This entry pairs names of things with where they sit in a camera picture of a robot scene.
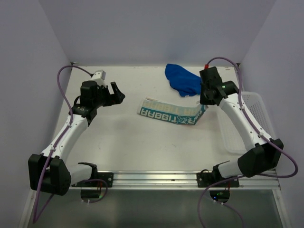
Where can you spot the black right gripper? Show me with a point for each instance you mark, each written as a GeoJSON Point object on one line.
{"type": "Point", "coordinates": [203, 100]}

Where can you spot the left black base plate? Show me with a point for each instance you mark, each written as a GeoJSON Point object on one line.
{"type": "Point", "coordinates": [95, 180]}

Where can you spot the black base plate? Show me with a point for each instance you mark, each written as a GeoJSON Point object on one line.
{"type": "Point", "coordinates": [206, 178]}
{"type": "Point", "coordinates": [95, 180]}

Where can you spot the blue towel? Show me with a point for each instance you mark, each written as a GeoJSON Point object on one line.
{"type": "Point", "coordinates": [182, 80]}

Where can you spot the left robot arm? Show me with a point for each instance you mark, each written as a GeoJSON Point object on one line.
{"type": "Point", "coordinates": [48, 171]}

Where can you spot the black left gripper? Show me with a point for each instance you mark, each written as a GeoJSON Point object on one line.
{"type": "Point", "coordinates": [114, 99]}

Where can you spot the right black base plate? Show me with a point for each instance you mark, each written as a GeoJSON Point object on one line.
{"type": "Point", "coordinates": [206, 178]}

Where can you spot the rabbit print towel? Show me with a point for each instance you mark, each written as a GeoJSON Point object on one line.
{"type": "Point", "coordinates": [170, 113]}

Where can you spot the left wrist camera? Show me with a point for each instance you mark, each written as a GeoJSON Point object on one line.
{"type": "Point", "coordinates": [99, 74]}

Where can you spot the aluminium mounting rail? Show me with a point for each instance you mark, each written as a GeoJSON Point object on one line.
{"type": "Point", "coordinates": [180, 180]}

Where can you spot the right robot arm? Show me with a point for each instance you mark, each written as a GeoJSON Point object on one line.
{"type": "Point", "coordinates": [262, 151]}

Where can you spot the white plastic basket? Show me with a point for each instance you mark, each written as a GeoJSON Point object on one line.
{"type": "Point", "coordinates": [241, 122]}

